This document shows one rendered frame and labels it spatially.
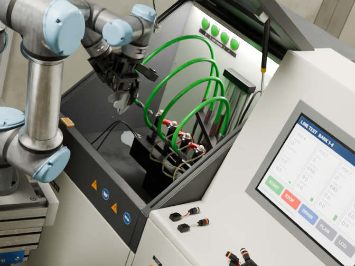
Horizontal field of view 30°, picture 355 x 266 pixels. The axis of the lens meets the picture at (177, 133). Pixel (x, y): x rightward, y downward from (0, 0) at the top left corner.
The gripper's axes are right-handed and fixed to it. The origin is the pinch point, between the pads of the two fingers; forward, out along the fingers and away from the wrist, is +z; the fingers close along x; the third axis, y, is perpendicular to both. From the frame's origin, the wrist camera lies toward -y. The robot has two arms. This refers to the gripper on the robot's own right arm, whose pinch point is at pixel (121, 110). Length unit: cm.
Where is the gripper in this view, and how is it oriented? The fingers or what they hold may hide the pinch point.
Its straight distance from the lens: 213.9
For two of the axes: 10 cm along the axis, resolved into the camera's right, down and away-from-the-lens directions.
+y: -7.6, 1.0, -6.4
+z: -2.9, 8.4, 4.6
